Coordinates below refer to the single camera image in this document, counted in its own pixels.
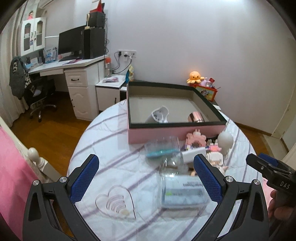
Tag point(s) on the snack bag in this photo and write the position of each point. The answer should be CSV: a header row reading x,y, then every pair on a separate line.
x,y
130,74

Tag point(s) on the white round head doll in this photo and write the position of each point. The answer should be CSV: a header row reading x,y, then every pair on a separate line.
x,y
225,142

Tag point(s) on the round clear teal container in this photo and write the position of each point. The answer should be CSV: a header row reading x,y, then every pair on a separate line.
x,y
162,147

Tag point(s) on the white bed post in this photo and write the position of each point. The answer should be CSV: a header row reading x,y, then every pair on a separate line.
x,y
43,165

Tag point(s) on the white glass door cabinet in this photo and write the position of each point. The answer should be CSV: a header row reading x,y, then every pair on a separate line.
x,y
32,35

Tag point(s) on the clear small jar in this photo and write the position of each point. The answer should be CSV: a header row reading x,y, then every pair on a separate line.
x,y
173,165

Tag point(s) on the orange cap water bottle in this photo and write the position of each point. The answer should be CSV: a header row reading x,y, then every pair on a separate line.
x,y
108,67

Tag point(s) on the black computer tower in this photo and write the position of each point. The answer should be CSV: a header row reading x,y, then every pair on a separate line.
x,y
93,43

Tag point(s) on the pink bed cover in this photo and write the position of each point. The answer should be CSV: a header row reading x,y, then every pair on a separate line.
x,y
16,179

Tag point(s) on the rose gold metal cup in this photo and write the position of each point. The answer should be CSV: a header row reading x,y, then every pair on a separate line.
x,y
195,117

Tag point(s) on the black computer monitor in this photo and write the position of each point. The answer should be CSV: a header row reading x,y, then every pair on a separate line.
x,y
70,41

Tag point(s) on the white computer desk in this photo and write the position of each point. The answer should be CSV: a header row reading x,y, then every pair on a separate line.
x,y
81,77

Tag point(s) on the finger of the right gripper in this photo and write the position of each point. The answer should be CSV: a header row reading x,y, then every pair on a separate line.
x,y
269,159
266,169

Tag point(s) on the white bedside cabinet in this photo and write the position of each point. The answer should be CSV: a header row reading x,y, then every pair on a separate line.
x,y
108,91

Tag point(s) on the clear heart acrylic piece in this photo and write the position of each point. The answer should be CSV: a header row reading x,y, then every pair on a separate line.
x,y
116,203

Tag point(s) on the pink storage box black rim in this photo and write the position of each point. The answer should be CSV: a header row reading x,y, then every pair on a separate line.
x,y
144,97

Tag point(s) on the orange octopus plush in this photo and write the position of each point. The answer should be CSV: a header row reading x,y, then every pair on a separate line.
x,y
195,78

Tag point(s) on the pink brick block figure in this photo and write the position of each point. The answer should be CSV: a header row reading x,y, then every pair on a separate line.
x,y
195,140

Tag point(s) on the white pink brick figure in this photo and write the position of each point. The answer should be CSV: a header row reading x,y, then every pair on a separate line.
x,y
213,155

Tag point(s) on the white striped tablecloth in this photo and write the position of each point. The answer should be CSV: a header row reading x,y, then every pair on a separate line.
x,y
123,164

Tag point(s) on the white wall power strip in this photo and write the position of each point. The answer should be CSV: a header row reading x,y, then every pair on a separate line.
x,y
129,53

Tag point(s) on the pink plush toy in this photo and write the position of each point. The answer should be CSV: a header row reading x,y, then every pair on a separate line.
x,y
203,83

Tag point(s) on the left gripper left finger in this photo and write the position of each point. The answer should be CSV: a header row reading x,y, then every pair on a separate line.
x,y
81,177

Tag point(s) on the clear dental flosser box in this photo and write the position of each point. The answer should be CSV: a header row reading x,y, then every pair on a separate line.
x,y
181,192

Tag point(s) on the black speaker box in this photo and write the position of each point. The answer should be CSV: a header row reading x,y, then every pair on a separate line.
x,y
97,19

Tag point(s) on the white power adapter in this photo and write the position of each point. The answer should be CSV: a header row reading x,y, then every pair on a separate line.
x,y
188,156

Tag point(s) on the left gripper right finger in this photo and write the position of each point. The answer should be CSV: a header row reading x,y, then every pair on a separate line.
x,y
211,178

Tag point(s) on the dark hanging jacket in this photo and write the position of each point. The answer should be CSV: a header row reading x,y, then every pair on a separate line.
x,y
19,77

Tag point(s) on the black office chair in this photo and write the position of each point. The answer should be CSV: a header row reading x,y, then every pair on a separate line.
x,y
37,94

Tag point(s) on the person's right hand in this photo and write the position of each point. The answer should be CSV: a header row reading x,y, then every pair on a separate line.
x,y
282,213

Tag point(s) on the white cup in box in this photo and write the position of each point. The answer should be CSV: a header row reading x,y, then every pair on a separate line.
x,y
158,115

